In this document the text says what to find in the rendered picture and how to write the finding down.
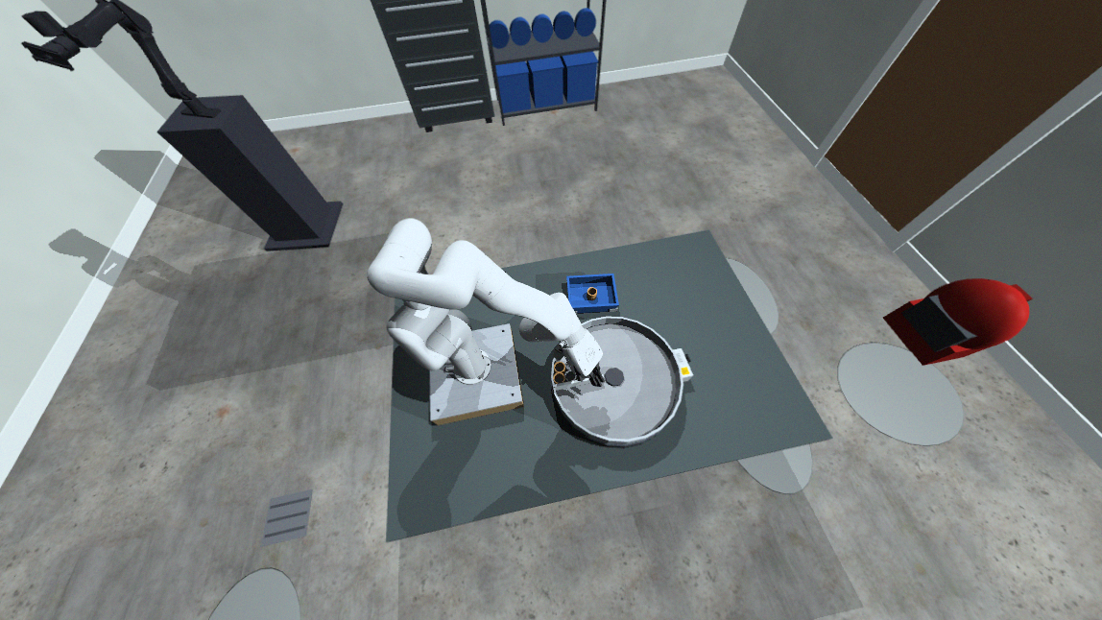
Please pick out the blue open-top crate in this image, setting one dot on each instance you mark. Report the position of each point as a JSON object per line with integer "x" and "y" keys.
{"x": 606, "y": 299}

